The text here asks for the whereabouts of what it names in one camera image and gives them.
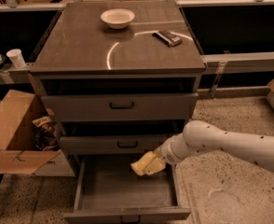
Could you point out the yellow sponge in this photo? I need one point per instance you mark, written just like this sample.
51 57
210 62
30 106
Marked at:
139 166

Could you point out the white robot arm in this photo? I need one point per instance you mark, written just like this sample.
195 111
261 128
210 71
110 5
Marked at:
199 137

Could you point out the open cardboard box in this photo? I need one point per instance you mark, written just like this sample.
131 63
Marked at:
18 154

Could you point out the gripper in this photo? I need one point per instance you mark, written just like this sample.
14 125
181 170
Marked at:
167 153

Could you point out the snack bag in box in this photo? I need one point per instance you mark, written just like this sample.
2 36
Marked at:
44 137

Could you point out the grey drawer cabinet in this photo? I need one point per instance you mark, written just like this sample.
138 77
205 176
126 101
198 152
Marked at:
84 56

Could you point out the white bowl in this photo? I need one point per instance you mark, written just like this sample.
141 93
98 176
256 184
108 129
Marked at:
118 18

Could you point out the open bottom drawer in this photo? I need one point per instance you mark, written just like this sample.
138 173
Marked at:
109 192

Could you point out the top drawer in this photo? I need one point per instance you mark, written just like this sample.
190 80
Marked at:
116 107

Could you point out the middle drawer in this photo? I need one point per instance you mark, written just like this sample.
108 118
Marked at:
121 144

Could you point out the white paper cup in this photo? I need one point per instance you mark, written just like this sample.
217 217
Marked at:
16 57

